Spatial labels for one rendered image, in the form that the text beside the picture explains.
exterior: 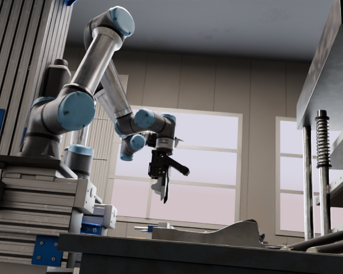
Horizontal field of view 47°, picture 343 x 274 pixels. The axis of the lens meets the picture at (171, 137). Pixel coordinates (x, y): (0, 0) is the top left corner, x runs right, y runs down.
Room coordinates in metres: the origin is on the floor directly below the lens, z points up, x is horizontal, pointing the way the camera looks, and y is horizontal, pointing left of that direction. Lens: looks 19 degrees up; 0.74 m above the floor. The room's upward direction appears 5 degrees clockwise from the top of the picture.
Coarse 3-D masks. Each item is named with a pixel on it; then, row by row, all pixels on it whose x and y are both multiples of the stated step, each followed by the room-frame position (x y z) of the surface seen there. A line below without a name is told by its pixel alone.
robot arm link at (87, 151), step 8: (72, 144) 1.76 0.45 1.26; (72, 152) 1.74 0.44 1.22; (80, 152) 1.74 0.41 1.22; (88, 152) 1.76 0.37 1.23; (64, 160) 1.83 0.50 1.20; (72, 160) 1.74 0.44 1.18; (80, 160) 1.74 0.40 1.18; (88, 160) 1.76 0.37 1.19; (72, 168) 1.74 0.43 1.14; (80, 168) 1.74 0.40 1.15; (88, 168) 1.77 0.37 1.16
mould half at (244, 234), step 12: (156, 228) 1.47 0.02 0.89; (168, 228) 1.46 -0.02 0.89; (228, 228) 1.42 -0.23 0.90; (240, 228) 1.41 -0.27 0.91; (252, 228) 1.40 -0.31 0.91; (168, 240) 1.46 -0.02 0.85; (180, 240) 1.45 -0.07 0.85; (192, 240) 1.44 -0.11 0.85; (204, 240) 1.43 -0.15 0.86; (216, 240) 1.43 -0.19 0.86; (228, 240) 1.42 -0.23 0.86; (240, 240) 1.41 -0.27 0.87; (252, 240) 1.40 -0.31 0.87
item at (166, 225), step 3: (159, 222) 1.52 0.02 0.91; (162, 222) 1.52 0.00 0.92; (165, 222) 1.52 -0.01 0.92; (150, 225) 1.53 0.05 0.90; (153, 225) 1.53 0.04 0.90; (159, 225) 1.52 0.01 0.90; (162, 225) 1.52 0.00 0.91; (165, 225) 1.52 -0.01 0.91; (168, 225) 1.54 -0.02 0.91; (135, 228) 1.56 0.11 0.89; (138, 228) 1.56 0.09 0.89; (141, 228) 1.55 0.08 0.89; (144, 228) 1.55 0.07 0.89; (147, 228) 1.55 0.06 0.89; (150, 228) 1.53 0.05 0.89; (150, 231) 1.53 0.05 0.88
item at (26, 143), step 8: (32, 136) 1.24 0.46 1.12; (40, 136) 1.24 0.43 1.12; (48, 136) 1.25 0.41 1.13; (24, 144) 1.25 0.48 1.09; (32, 144) 1.24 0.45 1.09; (40, 144) 1.24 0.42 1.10; (48, 144) 1.26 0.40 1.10; (56, 144) 1.28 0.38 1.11; (24, 152) 1.23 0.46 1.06; (32, 152) 1.23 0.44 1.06; (40, 152) 1.23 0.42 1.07; (48, 152) 1.26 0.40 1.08; (56, 152) 1.27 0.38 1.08
